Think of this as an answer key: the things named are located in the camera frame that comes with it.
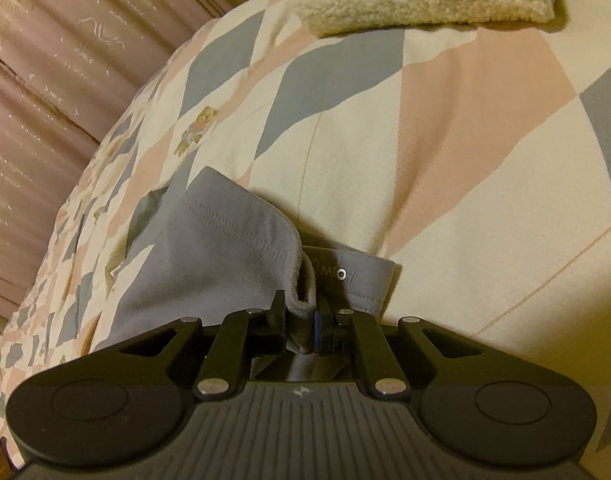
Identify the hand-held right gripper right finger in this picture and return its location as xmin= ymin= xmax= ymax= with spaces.
xmin=313 ymin=292 xmax=486 ymax=401

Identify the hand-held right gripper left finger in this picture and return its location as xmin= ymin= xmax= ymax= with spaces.
xmin=118 ymin=290 xmax=289 ymax=401

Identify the grey garment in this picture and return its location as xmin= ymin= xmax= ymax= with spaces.
xmin=92 ymin=166 xmax=397 ymax=383

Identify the checked bear print quilt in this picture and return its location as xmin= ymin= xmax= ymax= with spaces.
xmin=0 ymin=0 xmax=611 ymax=471

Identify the pink patterned curtain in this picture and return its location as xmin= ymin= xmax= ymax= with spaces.
xmin=0 ymin=0 xmax=236 ymax=318

